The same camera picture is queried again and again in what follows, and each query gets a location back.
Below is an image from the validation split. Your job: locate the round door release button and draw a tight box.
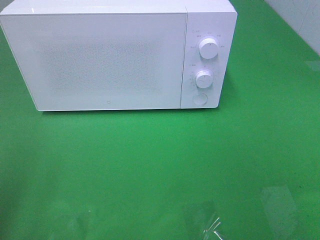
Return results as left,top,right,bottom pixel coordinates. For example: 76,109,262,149
192,93,208,106

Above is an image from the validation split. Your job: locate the white microwave knob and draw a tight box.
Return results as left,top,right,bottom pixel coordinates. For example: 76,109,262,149
198,36,219,60
195,70,214,89

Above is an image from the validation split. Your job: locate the white microwave oven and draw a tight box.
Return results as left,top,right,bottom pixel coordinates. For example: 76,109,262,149
0,0,237,109

